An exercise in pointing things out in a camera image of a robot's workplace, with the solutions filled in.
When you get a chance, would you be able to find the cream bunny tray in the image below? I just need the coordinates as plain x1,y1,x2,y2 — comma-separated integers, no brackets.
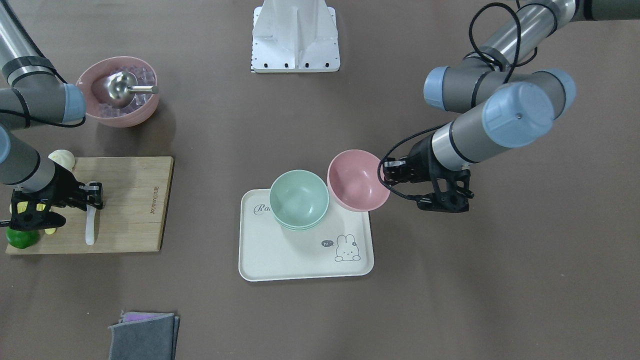
238,189,375,281

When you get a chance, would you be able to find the bamboo cutting board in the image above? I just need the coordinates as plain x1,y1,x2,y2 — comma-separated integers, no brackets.
6,156,174,255

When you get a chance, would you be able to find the upper green bowl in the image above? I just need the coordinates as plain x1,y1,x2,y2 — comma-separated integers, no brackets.
269,170,330,214

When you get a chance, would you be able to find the white ceramic spoon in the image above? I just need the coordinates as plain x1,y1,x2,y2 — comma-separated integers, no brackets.
85,206,98,246

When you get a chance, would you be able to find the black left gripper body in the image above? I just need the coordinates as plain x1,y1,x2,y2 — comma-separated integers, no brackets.
407,136,474,214

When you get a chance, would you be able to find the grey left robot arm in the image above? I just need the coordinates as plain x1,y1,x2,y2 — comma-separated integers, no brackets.
377,0,640,214

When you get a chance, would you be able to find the green lime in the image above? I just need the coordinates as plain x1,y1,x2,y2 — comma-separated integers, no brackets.
6,227,40,249

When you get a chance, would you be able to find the lower green bowl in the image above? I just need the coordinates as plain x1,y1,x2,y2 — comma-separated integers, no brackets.
273,212,327,231

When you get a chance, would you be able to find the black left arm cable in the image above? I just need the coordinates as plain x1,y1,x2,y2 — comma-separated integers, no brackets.
377,2,540,202

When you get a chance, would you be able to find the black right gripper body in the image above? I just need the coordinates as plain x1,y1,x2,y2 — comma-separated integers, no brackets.
9,163,88,231

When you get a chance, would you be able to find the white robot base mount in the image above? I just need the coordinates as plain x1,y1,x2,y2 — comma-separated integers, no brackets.
250,0,341,73

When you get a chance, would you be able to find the yellow plastic knife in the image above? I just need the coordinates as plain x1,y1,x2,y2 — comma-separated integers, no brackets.
36,203,57,235

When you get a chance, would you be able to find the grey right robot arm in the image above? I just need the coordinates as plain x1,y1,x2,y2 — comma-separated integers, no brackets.
0,0,105,231

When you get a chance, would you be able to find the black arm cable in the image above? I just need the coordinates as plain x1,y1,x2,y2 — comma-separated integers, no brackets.
0,0,86,129
377,2,540,202

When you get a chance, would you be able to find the purple cloth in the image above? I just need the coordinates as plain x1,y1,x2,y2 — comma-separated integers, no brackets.
119,311,175,323

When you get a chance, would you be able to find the grey folded cloth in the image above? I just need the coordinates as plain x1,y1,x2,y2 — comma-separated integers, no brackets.
109,315,180,360

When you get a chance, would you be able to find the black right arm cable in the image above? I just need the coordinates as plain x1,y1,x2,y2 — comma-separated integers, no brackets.
0,0,86,129

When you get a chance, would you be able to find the small pink bowl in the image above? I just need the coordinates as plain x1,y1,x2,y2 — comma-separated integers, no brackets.
327,149,390,212

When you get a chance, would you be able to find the steel ice scoop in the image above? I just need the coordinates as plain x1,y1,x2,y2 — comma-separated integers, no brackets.
104,71,159,109

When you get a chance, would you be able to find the pink bowl with ice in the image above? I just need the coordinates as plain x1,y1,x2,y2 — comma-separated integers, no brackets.
76,55,160,128

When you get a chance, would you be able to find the green bowl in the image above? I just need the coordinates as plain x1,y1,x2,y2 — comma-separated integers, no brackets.
269,170,330,214
273,212,327,231

